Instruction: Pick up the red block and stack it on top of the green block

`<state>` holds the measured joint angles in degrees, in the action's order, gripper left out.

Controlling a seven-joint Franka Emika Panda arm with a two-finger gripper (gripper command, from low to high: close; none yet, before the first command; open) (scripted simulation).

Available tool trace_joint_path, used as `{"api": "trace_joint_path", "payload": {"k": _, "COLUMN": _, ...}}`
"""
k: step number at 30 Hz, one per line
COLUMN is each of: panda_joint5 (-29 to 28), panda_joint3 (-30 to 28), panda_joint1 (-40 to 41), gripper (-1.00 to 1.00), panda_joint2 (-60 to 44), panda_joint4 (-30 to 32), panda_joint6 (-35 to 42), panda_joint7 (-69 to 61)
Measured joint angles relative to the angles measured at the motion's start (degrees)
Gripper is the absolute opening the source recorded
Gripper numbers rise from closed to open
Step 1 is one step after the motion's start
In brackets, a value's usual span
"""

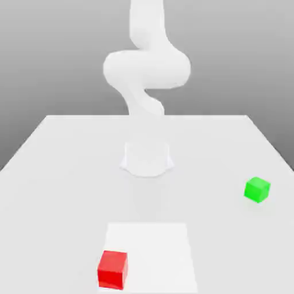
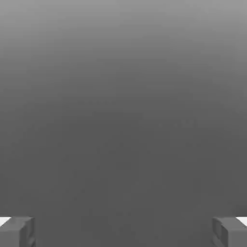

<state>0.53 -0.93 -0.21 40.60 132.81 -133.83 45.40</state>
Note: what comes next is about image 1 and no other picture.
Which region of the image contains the small red cube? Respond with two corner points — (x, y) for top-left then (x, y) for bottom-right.
(96, 250), (129, 291)

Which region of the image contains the small green cube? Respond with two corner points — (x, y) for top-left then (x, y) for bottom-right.
(243, 176), (272, 204)

